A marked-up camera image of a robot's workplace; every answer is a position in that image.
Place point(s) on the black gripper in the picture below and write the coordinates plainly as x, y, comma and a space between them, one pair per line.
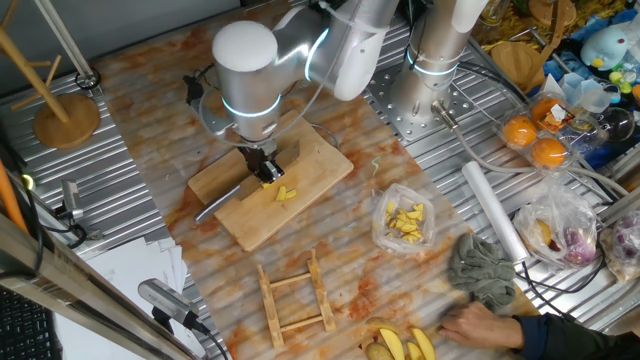
257, 155

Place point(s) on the steel kitchen knife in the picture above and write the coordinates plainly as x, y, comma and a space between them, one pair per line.
215, 205

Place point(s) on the dark sleeved forearm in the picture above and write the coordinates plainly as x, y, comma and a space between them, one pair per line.
575, 340

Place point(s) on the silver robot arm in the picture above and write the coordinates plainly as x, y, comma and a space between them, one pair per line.
250, 90

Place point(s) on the person bare hand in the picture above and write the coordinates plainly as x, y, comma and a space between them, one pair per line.
485, 327

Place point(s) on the yellow peeled potato half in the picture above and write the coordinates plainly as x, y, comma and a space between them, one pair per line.
268, 185

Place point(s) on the wooden cutting board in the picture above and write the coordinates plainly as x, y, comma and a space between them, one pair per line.
260, 225

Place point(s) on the plastic bag of potato pieces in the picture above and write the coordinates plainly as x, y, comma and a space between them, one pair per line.
395, 192

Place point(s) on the orange marble pattern mat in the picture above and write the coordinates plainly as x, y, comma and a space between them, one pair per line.
150, 100

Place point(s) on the metal robot mounting plate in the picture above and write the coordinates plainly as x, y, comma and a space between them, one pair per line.
385, 110

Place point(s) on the wooden knife rack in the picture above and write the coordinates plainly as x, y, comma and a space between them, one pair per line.
270, 310

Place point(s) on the white paper sheet stack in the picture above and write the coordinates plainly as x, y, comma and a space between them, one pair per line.
115, 280

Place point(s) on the wooden round base stand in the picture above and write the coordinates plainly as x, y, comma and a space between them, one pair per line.
67, 125

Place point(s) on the whole brown potato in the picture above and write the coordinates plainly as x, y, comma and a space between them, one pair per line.
377, 351

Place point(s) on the white plastic wrap roll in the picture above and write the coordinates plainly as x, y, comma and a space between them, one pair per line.
492, 210

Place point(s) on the small yellow potato wedge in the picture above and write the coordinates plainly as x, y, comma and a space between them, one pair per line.
414, 351

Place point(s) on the grey green cloth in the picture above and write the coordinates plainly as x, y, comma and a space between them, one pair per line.
480, 270

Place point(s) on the white rod stand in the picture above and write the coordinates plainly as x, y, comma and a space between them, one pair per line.
65, 39

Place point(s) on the orange pole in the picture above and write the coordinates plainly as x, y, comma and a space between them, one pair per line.
10, 200

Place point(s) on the wooden disc with stick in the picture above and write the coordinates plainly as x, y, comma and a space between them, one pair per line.
517, 65

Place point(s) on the clear glass jar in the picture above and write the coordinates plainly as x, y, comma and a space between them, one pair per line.
492, 12

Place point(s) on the orange fruit with label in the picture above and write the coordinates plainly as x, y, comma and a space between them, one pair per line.
542, 107

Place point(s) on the black keyboard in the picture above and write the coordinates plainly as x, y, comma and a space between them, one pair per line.
25, 330

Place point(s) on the clear plastic fruit container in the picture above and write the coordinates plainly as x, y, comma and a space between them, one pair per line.
570, 132

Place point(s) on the purple onion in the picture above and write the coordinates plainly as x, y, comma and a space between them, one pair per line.
580, 247

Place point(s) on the clear plastic cups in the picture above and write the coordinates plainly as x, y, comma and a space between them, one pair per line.
585, 95

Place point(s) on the clear glass bowl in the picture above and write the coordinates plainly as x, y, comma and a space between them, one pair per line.
617, 125

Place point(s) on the blue plush toy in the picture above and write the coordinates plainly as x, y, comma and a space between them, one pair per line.
602, 47

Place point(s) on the green yellow toy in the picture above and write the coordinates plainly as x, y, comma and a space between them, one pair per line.
620, 82

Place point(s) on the clear bag of purple vegetables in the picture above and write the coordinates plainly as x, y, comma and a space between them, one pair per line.
625, 250

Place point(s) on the grey camera mounting bracket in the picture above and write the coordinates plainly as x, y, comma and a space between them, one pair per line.
210, 121

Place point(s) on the grey cylindrical camera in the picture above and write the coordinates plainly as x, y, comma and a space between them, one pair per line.
165, 300

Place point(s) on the grey camera on clamp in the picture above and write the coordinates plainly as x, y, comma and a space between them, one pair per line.
71, 197

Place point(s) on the steel frame rail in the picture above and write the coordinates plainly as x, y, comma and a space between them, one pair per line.
75, 295

